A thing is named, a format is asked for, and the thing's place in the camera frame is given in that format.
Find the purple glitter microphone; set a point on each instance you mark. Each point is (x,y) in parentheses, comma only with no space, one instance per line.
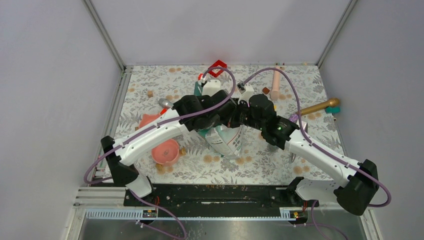
(294,118)

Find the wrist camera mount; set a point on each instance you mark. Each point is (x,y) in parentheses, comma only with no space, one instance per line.
(207,87)
(246,91)

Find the floral table mat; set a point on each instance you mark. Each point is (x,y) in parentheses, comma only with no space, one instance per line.
(259,163)

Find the green silver pet food bag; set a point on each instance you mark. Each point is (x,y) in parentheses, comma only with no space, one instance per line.
(226,141)

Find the brown small block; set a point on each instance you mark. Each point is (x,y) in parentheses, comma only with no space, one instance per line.
(265,90)

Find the pink cylinder toy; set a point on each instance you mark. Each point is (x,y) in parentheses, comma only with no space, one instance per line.
(275,88)

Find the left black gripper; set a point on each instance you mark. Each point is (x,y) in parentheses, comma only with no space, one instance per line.
(217,121)

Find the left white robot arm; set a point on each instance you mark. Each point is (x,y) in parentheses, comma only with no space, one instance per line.
(190,113)

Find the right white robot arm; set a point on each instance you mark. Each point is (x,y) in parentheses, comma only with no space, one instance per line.
(353,184)

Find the pink scoop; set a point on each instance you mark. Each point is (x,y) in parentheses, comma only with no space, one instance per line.
(146,119)

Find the teal small block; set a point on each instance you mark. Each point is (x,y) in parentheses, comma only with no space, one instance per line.
(332,110)

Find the gold microphone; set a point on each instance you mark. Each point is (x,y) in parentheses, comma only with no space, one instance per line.
(332,102)

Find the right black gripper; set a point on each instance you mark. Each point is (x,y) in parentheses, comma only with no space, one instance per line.
(233,123)

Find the red small box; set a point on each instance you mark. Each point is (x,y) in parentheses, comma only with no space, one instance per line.
(216,72)

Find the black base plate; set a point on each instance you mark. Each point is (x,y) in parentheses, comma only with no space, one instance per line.
(221,201)

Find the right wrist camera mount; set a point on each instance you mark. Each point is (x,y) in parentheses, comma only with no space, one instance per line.
(246,91)

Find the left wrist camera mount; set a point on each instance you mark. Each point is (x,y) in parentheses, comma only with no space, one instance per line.
(207,87)

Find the silver microphone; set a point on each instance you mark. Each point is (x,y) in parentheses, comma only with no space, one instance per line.
(165,103)

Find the pink pet bowl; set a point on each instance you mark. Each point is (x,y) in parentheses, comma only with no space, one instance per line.
(166,153)

